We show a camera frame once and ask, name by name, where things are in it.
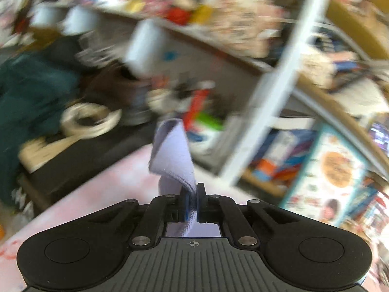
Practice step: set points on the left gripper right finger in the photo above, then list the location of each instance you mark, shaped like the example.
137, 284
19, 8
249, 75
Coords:
300, 251

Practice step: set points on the white bookshelf frame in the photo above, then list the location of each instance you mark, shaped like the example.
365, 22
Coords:
271, 93

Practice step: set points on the pink and lilac sweater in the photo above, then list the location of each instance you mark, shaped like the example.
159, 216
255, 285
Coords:
171, 160

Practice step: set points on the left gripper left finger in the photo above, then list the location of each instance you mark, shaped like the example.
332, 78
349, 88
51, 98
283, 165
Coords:
87, 251

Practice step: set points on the red tassel charm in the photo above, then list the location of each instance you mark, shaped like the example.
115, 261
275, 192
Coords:
195, 107

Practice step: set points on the black box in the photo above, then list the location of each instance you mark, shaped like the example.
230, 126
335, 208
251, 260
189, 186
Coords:
79, 163

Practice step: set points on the pink checked tablecloth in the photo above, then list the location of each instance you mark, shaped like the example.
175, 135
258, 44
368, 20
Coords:
128, 178

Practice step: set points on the teal children's character book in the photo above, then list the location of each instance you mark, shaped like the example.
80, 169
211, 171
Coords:
328, 180

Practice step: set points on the white and orange usmile box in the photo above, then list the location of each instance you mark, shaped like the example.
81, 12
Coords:
279, 150

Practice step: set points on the dark green cloth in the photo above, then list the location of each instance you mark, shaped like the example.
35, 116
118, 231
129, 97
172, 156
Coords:
34, 94

